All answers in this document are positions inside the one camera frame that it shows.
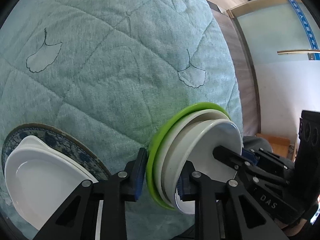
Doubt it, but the white ceramic bowl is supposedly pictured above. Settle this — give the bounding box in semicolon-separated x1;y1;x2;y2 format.
162;119;242;215
153;109;228;208

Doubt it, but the gold door handle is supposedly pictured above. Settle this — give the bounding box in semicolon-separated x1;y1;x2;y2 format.
277;49;320;55

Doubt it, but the blue floral patterned plate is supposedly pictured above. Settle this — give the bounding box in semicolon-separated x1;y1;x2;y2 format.
1;123;111;181

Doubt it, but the light teal quilted tablecloth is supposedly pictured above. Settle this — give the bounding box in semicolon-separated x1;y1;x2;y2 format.
0;0;245;240

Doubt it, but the person's right hand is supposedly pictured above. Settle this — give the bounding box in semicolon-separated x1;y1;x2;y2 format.
282;216;315;239

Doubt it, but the green plastic bowl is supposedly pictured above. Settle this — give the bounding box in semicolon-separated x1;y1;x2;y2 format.
145;102;230;210

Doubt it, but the white oval handled dish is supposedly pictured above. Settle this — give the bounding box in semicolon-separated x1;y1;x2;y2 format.
1;135;98;239

